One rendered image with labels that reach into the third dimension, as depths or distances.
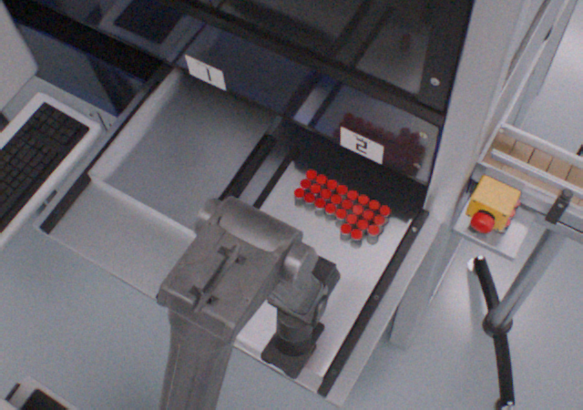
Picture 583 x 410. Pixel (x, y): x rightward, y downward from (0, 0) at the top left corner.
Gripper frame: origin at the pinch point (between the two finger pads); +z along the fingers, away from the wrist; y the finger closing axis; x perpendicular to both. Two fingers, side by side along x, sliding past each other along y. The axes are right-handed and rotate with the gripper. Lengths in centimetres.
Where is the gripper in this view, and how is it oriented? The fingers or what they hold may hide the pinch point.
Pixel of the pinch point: (291, 363)
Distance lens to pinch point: 127.8
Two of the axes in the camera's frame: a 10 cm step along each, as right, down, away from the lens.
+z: -0.3, 5.9, 8.0
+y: 5.1, -6.8, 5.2
